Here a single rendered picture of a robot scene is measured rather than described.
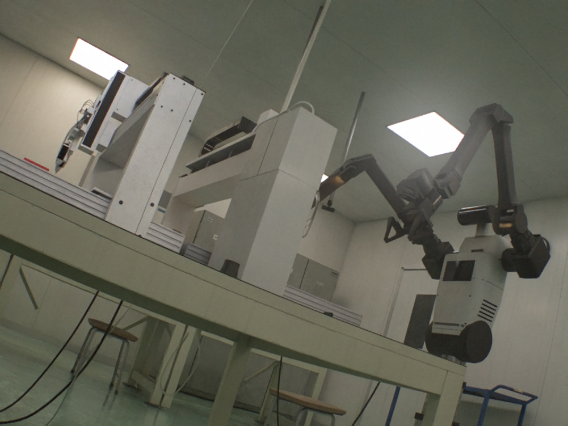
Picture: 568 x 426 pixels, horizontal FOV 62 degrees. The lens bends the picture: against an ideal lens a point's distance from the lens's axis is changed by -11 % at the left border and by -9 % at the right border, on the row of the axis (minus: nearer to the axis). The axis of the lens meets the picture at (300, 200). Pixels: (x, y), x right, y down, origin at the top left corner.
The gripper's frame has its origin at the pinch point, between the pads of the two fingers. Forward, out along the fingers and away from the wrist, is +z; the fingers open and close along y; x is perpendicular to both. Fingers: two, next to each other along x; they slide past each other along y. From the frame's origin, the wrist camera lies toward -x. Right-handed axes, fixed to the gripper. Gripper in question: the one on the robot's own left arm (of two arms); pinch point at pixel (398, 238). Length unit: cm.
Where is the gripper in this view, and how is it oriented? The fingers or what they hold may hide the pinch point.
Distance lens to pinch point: 144.7
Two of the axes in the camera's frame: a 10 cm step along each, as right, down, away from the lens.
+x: 5.4, 8.1, 2.3
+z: -6.6, 5.8, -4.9
